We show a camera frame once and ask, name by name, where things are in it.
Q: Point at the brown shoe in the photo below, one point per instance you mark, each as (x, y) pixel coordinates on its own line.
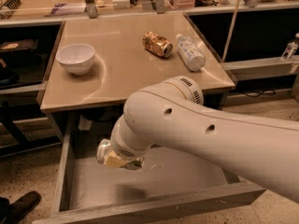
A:
(23, 206)

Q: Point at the black coiled spring tool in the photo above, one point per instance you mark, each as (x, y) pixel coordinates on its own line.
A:
(8, 8)

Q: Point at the beige vertical pole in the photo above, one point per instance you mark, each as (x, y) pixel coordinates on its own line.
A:
(230, 33)

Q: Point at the white ceramic bowl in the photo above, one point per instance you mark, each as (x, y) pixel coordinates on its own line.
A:
(77, 59)

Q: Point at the grey counter cabinet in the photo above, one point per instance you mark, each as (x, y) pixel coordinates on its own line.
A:
(122, 64)

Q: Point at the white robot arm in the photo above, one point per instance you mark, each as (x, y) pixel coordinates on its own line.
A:
(170, 114)

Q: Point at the small bottle on shelf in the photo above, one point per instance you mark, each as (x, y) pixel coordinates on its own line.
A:
(291, 48)

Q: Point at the crushed gold soda can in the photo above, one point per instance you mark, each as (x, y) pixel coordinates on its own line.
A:
(157, 44)

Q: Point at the purple white paper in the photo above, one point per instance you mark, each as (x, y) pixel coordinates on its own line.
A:
(62, 9)

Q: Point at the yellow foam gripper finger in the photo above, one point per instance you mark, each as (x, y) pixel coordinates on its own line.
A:
(113, 160)

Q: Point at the clear plastic water bottle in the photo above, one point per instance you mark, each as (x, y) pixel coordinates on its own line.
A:
(190, 53)

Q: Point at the open grey top drawer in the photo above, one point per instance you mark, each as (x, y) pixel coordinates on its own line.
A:
(170, 184)

